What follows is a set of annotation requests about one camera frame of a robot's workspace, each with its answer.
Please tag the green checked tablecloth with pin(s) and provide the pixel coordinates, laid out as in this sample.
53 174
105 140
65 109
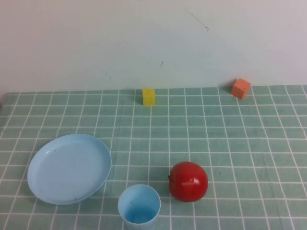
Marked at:
216 134

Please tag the orange foam cube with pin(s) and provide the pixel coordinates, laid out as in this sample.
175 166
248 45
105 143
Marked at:
239 88

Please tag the light blue plastic plate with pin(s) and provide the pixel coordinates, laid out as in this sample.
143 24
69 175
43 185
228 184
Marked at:
67 172

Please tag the light blue plastic cup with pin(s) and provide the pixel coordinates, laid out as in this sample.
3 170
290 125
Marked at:
139 206

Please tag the yellow foam cube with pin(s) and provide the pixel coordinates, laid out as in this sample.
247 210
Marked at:
149 97

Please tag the red apple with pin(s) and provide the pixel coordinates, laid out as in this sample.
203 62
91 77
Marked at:
188 182

